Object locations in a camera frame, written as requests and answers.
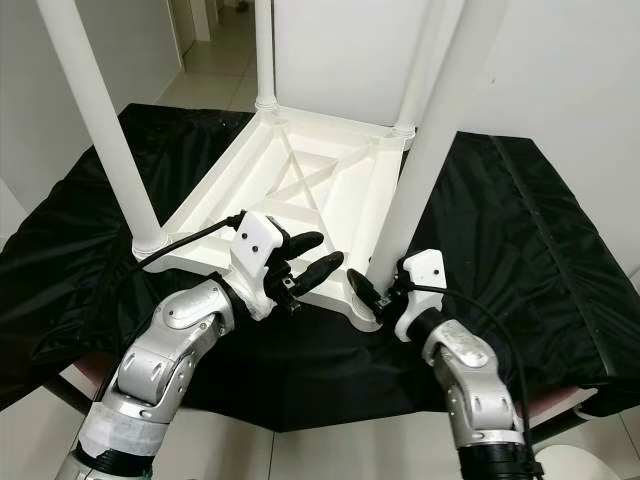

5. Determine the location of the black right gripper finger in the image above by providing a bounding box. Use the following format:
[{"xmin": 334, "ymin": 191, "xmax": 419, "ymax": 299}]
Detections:
[{"xmin": 346, "ymin": 267, "xmax": 390, "ymax": 314}]

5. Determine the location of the white plastic table leg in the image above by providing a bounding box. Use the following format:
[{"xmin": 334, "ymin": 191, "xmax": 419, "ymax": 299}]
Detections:
[
  {"xmin": 392, "ymin": 0, "xmax": 447, "ymax": 137},
  {"xmin": 38, "ymin": 0, "xmax": 172, "ymax": 260},
  {"xmin": 365, "ymin": 0, "xmax": 512, "ymax": 292},
  {"xmin": 253, "ymin": 0, "xmax": 280, "ymax": 112}
]

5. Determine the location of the pink table corner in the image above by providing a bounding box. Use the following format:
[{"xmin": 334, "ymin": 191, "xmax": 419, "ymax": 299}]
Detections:
[{"xmin": 525, "ymin": 388, "xmax": 597, "ymax": 417}]

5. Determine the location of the white round stool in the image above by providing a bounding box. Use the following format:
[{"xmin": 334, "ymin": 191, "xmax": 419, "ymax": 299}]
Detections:
[{"xmin": 540, "ymin": 445, "xmax": 612, "ymax": 480}]

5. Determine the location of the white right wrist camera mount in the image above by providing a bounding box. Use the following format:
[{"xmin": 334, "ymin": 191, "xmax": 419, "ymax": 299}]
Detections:
[{"xmin": 395, "ymin": 248, "xmax": 447, "ymax": 342}]

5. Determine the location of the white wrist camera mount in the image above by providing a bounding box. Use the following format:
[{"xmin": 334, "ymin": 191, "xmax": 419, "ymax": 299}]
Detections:
[
  {"xmin": 395, "ymin": 248, "xmax": 447, "ymax": 342},
  {"xmin": 232, "ymin": 212, "xmax": 292, "ymax": 322}
]

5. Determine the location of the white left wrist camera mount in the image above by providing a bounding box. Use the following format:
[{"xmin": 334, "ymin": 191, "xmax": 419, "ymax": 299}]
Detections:
[{"xmin": 232, "ymin": 212, "xmax": 292, "ymax": 322}]

